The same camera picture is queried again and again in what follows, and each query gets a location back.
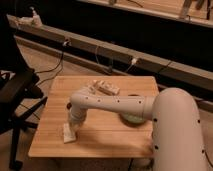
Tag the green ceramic bowl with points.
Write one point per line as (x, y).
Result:
(131, 120)

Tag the white spray bottle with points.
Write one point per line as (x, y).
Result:
(33, 20)

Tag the black office chair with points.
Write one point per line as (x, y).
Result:
(17, 82)

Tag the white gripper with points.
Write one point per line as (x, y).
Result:
(75, 122)

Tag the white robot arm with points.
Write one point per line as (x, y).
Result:
(178, 143)

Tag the wooden table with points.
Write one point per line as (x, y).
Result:
(103, 134)

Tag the black rectangular block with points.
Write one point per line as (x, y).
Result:
(69, 105)

